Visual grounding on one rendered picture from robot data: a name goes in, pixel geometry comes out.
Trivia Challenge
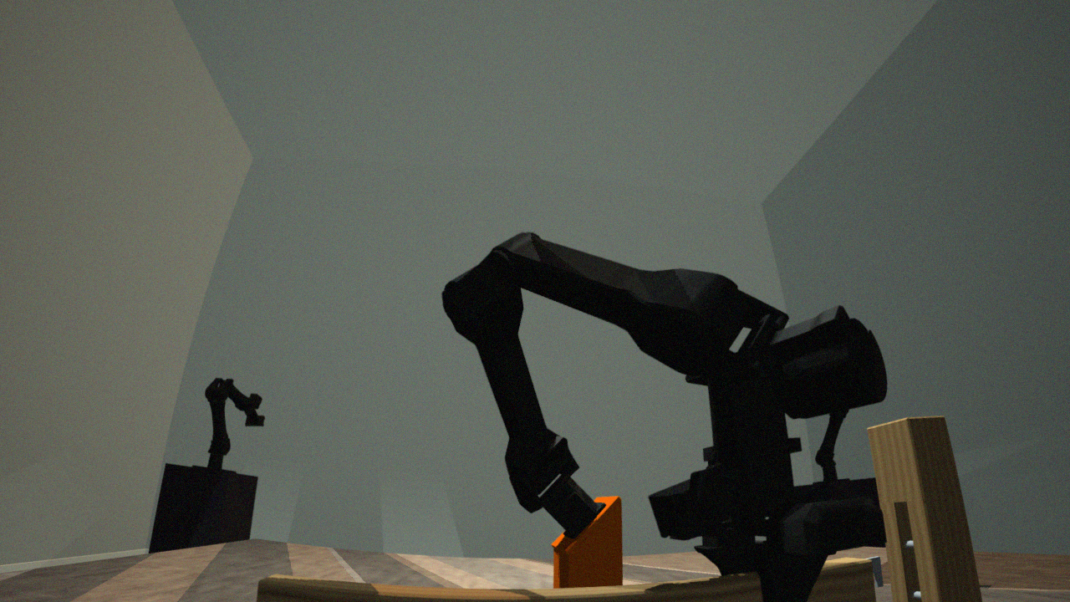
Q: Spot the wooden post with slot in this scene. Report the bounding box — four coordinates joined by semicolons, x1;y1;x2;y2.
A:
867;416;982;602

